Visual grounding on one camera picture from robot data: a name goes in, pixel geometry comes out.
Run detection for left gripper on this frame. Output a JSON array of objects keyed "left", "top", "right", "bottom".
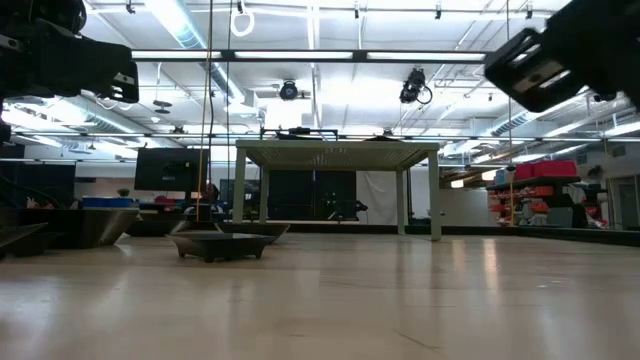
[{"left": 0, "top": 18, "right": 140, "bottom": 104}]

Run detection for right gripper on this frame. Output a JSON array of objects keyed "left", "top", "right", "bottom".
[{"left": 483, "top": 27, "right": 587, "bottom": 114}]

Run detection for black leaf-shaped plate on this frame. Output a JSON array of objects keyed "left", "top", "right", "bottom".
[
  {"left": 124, "top": 219, "right": 192, "bottom": 238},
  {"left": 214, "top": 221, "right": 292, "bottom": 245}
]

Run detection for red storage bins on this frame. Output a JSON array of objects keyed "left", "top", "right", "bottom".
[{"left": 513, "top": 159, "right": 579, "bottom": 181}]

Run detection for storage rack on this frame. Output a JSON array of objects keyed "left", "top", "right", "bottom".
[{"left": 487, "top": 174, "right": 609, "bottom": 230}]

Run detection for black partition panel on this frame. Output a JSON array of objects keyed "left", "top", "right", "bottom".
[{"left": 0, "top": 143, "right": 77, "bottom": 209}]

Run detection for blue storage bins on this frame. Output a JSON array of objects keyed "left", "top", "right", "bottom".
[{"left": 81, "top": 196, "right": 137, "bottom": 209}]

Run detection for black monitor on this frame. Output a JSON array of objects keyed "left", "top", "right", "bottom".
[{"left": 133, "top": 146, "right": 211, "bottom": 193}]

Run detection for white curtain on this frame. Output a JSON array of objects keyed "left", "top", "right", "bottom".
[{"left": 355, "top": 170, "right": 401, "bottom": 225}]

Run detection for LED light bar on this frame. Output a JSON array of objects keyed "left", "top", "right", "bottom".
[{"left": 130, "top": 48, "right": 494, "bottom": 64}]

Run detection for black tripod device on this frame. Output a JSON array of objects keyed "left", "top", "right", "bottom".
[{"left": 325, "top": 197, "right": 370, "bottom": 222}]

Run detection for black backdrop curtain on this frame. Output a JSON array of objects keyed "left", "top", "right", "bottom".
[{"left": 267, "top": 170, "right": 358, "bottom": 222}]

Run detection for silver ventilation duct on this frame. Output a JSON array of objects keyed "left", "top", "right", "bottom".
[
  {"left": 143, "top": 0, "right": 261, "bottom": 110},
  {"left": 492, "top": 84, "right": 601, "bottom": 139}
]

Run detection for yellow hanging cable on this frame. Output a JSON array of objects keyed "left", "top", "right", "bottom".
[{"left": 505, "top": 0, "right": 515, "bottom": 226}]

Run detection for black camera with cable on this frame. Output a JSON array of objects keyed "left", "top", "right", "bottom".
[{"left": 398, "top": 68, "right": 434, "bottom": 106}]

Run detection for black aluminium rig frame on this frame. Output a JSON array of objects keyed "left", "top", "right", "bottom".
[{"left": 127, "top": 219, "right": 640, "bottom": 248}]

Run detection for white hanging ring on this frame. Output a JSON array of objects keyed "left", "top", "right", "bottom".
[{"left": 230, "top": 8, "right": 256, "bottom": 38}]

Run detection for round black camera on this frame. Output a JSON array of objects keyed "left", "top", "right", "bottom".
[{"left": 278, "top": 79, "right": 300, "bottom": 102}]

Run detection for thin black rig frame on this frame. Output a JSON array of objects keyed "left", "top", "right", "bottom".
[{"left": 258, "top": 126, "right": 341, "bottom": 142}]

